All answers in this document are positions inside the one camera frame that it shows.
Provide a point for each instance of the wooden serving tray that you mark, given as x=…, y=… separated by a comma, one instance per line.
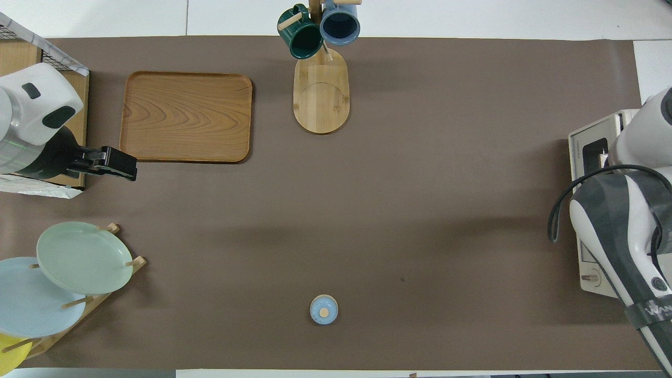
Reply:
x=186, y=115

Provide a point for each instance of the pale green plate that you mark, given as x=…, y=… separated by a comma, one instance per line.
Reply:
x=84, y=257

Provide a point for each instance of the wooden plate rack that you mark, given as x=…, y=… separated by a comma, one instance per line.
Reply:
x=134, y=262

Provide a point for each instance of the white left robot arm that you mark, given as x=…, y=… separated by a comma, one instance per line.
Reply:
x=31, y=105

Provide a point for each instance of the blue mug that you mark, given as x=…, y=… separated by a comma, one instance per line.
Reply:
x=339, y=26

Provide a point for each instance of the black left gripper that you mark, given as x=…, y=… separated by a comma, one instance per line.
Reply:
x=50, y=155

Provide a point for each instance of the marble pattern sheet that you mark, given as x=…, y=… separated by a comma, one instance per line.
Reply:
x=68, y=64
x=42, y=189

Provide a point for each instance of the wooden mug tree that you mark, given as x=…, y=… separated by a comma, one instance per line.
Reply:
x=321, y=100

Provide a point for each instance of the dark green mug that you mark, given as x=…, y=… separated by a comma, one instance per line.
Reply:
x=302, y=37

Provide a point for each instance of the light blue plate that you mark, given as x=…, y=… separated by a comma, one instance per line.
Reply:
x=31, y=307

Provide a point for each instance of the yellow plate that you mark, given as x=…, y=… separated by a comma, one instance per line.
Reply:
x=11, y=357

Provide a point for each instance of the small blue white bell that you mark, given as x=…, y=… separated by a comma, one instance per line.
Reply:
x=324, y=310

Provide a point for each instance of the brown table mat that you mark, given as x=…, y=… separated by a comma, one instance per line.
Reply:
x=367, y=210

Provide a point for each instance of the white toaster oven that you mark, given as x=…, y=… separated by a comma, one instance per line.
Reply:
x=593, y=157

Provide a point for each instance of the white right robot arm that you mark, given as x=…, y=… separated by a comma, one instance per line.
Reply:
x=619, y=220

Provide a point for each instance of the wooden shelf box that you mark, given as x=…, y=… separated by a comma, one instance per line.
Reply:
x=16, y=58

